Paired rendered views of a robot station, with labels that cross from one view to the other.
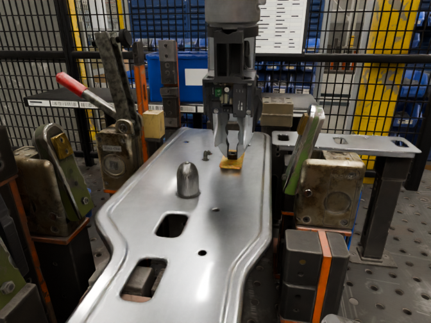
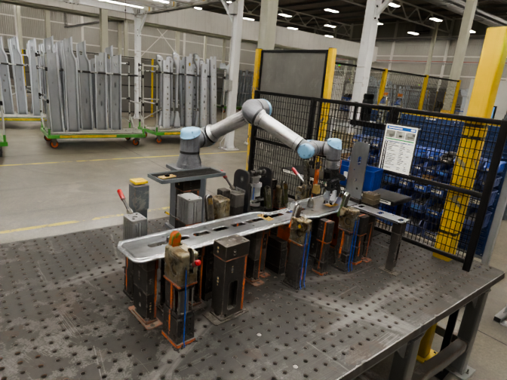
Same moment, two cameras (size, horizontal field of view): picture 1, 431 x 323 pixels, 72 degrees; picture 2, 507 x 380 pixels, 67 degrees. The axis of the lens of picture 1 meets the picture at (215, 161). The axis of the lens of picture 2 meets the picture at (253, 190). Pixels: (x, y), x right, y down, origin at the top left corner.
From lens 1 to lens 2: 1.70 m
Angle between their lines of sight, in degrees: 35
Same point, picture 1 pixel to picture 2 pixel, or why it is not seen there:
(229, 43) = (327, 172)
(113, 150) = (299, 192)
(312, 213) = (341, 223)
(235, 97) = (327, 185)
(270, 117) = (365, 199)
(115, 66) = (305, 170)
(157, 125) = (316, 189)
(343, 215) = (348, 225)
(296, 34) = (407, 165)
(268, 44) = (393, 167)
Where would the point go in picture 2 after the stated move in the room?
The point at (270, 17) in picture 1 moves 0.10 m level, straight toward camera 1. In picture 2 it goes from (396, 155) to (388, 156)
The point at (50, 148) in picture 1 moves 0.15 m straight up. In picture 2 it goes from (283, 185) to (286, 159)
